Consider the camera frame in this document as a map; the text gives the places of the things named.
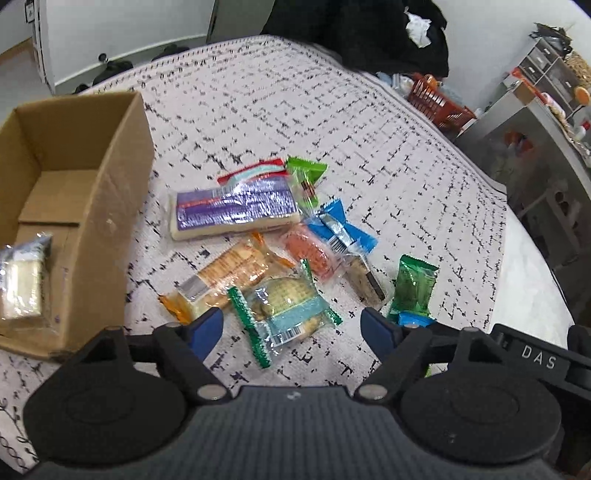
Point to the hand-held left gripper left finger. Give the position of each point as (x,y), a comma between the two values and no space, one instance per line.
(205,333)

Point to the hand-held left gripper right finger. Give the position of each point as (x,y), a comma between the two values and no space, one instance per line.
(376,333)

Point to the small blue snack packet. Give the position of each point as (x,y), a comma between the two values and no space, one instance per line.
(415,319)

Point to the clear brown bar packet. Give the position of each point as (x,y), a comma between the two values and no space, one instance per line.
(364,279)

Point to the dark green snack packet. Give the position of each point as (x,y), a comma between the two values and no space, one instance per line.
(414,288)

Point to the orange cracker packet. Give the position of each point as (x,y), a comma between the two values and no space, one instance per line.
(224,277)

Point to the green-edged clear cookie packet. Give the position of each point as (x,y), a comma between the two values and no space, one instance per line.
(286,307)

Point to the pink-orange snack packet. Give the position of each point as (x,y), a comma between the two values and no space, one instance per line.
(310,251)

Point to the purple wafer packet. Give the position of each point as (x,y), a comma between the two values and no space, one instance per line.
(235,207)

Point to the red and blue snack packet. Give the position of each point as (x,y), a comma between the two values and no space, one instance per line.
(251,171)

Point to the light green snack packet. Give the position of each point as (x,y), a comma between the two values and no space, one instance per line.
(305,177)

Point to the brown cardboard box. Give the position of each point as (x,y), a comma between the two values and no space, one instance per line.
(101,194)

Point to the clear cracker packet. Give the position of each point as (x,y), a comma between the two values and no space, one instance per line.
(23,281)

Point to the orange plastic basket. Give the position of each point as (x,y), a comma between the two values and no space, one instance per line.
(436,104)

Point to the white black-patterned blanket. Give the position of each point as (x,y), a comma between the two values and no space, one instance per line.
(286,106)

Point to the black shoe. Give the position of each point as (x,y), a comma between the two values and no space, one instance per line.
(113,71)
(171,51)

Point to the grey drawer cabinet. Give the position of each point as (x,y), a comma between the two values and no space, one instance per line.
(547,64)

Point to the black clothing pile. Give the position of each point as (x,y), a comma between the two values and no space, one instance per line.
(351,32)

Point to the white crumpled cloth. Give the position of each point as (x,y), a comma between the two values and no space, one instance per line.
(418,28)

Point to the white door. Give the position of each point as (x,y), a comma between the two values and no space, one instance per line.
(124,32)

